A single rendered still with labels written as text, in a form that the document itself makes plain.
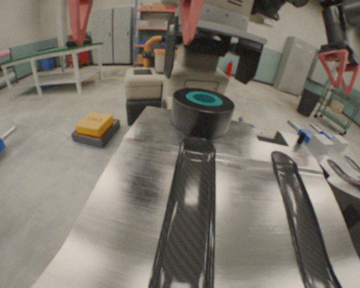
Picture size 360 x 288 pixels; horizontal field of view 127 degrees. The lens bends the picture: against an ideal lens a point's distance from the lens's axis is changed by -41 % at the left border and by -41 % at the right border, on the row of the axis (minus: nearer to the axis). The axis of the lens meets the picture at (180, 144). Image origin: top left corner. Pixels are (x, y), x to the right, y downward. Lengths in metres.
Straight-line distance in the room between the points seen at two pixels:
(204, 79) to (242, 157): 0.39
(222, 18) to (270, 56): 5.63
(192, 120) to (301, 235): 0.16
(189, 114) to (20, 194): 0.29
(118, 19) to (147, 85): 5.05
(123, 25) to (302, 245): 5.66
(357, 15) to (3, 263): 0.73
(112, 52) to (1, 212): 5.72
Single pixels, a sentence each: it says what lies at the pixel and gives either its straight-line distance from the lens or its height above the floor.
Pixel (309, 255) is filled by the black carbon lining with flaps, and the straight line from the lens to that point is 0.17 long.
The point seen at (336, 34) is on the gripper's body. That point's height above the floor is 1.11.
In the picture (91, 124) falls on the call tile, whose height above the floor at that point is 0.84.
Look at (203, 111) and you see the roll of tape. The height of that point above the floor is 0.92.
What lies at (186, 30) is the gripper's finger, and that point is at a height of 1.00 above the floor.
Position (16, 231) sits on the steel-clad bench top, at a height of 0.80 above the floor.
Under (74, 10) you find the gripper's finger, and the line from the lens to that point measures 0.15.
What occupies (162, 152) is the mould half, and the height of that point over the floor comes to 0.89.
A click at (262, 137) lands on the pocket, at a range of 0.26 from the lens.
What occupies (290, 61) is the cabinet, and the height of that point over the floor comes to 1.12.
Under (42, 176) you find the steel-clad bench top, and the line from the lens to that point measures 0.32.
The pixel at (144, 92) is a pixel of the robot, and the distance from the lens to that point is 0.77.
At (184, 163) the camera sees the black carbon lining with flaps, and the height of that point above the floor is 0.88.
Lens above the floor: 0.99
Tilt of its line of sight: 38 degrees down
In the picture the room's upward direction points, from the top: 8 degrees clockwise
